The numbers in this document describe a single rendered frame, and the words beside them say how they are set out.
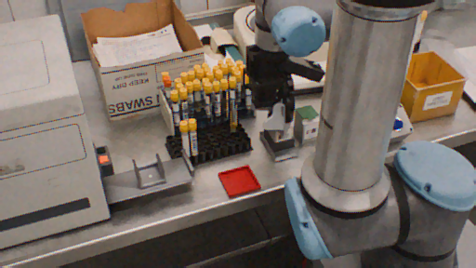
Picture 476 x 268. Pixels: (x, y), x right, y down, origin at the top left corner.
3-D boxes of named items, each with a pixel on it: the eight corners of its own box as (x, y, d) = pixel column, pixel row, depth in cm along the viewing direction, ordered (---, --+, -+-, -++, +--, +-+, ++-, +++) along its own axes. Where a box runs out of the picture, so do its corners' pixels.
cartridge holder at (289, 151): (275, 162, 110) (275, 149, 107) (259, 136, 116) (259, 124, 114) (297, 156, 111) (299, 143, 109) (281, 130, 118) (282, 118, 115)
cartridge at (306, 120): (301, 144, 114) (304, 120, 110) (292, 131, 117) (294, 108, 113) (318, 140, 115) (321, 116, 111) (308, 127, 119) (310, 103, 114)
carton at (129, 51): (108, 124, 120) (96, 68, 110) (88, 61, 140) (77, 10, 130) (209, 100, 127) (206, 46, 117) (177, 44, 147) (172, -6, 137)
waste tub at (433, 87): (407, 125, 119) (416, 89, 113) (378, 93, 129) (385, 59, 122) (456, 113, 122) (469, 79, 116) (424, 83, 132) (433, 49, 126)
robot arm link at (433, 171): (477, 248, 75) (506, 183, 66) (390, 266, 73) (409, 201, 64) (436, 190, 84) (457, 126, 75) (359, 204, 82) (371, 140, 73)
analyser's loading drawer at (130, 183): (89, 213, 96) (85, 194, 93) (85, 190, 101) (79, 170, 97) (195, 184, 102) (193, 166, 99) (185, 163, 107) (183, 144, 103)
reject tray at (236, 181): (229, 198, 102) (229, 195, 101) (218, 175, 107) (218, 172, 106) (260, 189, 104) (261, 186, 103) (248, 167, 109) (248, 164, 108)
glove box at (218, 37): (209, 99, 127) (207, 66, 121) (181, 51, 144) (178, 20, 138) (256, 88, 130) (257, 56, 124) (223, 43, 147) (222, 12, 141)
